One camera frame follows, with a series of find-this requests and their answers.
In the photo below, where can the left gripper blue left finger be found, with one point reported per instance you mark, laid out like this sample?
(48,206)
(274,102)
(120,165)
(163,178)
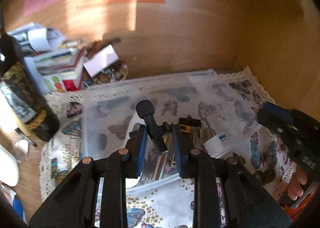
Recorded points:
(138,146)

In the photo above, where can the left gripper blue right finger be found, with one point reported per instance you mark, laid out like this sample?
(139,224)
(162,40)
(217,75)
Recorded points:
(182,150)

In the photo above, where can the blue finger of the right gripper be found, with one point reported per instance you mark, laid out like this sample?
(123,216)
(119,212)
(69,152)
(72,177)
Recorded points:
(278,111)
(269,121)

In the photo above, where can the keys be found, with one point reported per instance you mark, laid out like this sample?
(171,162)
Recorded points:
(200,136)

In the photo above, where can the black gold cosmetic bottle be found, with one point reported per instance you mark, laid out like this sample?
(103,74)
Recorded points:
(164,164)

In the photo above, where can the black foam microphone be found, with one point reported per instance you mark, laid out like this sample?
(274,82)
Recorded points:
(145,110)

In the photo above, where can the right hand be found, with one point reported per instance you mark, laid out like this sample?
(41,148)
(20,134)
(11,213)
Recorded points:
(294,188)

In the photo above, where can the butterfly print tablecloth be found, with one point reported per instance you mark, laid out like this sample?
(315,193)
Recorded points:
(167,202)

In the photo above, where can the black yellow usb stick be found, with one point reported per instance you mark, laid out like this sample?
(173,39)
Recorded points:
(189,124)

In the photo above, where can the white tag with blue label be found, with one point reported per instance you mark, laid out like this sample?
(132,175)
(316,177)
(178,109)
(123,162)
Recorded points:
(216,146)

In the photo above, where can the clear plastic storage box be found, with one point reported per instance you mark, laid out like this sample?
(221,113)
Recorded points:
(202,95)

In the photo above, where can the white handheld magnifier device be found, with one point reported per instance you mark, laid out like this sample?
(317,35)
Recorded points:
(134,124)

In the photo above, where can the stack of books and papers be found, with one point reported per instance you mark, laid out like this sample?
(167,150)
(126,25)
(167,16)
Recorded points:
(55,62)

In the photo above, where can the small round mirror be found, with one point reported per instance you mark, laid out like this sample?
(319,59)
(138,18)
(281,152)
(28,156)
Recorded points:
(21,150)

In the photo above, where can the white curved object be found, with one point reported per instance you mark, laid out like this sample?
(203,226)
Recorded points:
(9,171)

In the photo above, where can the dark wine bottle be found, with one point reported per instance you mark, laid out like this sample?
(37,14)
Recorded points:
(21,93)

